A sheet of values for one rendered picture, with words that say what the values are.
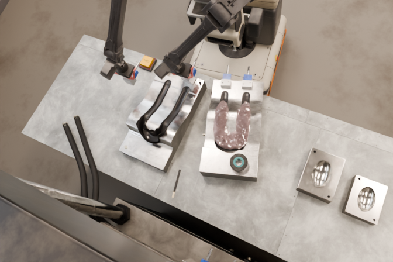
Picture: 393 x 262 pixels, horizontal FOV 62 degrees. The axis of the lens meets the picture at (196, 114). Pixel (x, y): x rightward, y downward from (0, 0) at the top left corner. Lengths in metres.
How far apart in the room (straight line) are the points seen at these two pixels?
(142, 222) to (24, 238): 1.25
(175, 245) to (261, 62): 1.41
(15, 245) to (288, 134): 1.39
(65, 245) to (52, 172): 2.48
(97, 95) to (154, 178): 0.61
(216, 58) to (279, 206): 1.28
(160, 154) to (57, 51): 2.00
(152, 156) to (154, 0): 1.98
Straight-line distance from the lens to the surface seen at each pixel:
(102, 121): 1.89
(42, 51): 3.48
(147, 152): 1.66
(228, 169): 1.51
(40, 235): 0.46
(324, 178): 1.59
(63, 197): 1.19
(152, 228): 1.67
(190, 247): 1.63
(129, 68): 1.67
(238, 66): 2.43
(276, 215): 1.59
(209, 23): 1.20
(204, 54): 2.51
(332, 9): 3.11
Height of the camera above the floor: 2.39
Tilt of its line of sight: 66 degrees down
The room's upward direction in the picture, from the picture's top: 24 degrees counter-clockwise
